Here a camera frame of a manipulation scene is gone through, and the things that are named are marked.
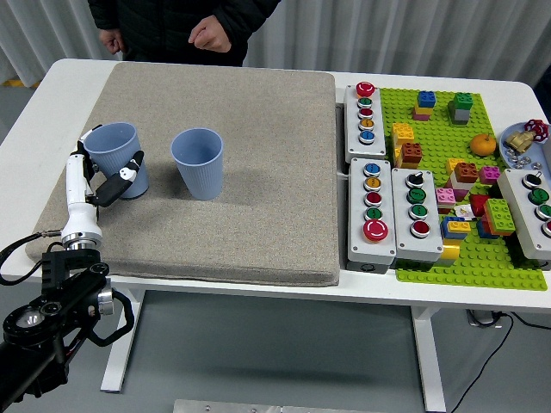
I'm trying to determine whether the grey five-button control box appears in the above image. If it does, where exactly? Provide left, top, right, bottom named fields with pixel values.
left=343, top=81, right=387, bottom=164
left=347, top=157, right=398, bottom=274

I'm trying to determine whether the grey building block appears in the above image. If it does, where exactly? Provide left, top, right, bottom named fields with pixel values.
left=447, top=101, right=470, bottom=126

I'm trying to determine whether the blue plate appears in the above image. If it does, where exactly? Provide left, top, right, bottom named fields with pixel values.
left=498, top=122, right=551, bottom=171

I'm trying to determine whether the person's left hand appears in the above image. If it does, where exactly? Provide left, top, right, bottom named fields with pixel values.
left=188, top=15, right=233, bottom=52

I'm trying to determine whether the grey four-button control box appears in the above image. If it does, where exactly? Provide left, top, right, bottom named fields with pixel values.
left=390, top=167, right=444, bottom=263
left=497, top=168, right=551, bottom=262

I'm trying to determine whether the person's right hand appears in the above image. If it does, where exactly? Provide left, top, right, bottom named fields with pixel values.
left=99, top=28, right=125, bottom=55

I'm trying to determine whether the green studded baseplate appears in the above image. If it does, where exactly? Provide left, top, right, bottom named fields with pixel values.
left=378, top=87, right=548, bottom=292

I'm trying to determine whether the blue ribbed plastic cup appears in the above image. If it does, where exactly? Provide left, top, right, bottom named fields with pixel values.
left=83, top=122, right=151, bottom=200
left=170, top=127, right=225, bottom=201

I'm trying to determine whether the large green building block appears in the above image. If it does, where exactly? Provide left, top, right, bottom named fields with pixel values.
left=483, top=198, right=516, bottom=236

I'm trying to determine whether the black power cable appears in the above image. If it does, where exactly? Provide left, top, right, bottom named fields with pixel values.
left=447, top=311, right=551, bottom=412

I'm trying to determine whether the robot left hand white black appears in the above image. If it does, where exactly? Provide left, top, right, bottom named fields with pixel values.
left=59, top=124, right=145, bottom=242

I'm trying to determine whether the white table leg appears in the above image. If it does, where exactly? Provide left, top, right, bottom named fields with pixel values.
left=99, top=288, right=147, bottom=393
left=409, top=305, right=448, bottom=412

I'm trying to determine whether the white pleated curtain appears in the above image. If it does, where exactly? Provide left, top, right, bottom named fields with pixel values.
left=0, top=0, right=551, bottom=87

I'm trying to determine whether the brown building block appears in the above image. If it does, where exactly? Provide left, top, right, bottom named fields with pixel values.
left=399, top=141, right=424, bottom=168
left=454, top=162, right=480, bottom=184

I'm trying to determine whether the red building block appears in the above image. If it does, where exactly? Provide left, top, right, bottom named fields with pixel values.
left=468, top=194, right=491, bottom=219

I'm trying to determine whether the person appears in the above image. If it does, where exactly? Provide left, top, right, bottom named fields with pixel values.
left=88, top=0, right=281, bottom=68

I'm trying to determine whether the brass valve red handwheel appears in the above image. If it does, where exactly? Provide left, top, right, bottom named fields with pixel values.
left=504, top=119, right=550, bottom=154

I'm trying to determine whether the orange fruit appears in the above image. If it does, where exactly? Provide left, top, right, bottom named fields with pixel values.
left=469, top=133, right=498, bottom=157

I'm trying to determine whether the grey-brown fabric mat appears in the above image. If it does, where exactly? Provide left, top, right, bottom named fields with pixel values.
left=24, top=62, right=341, bottom=288

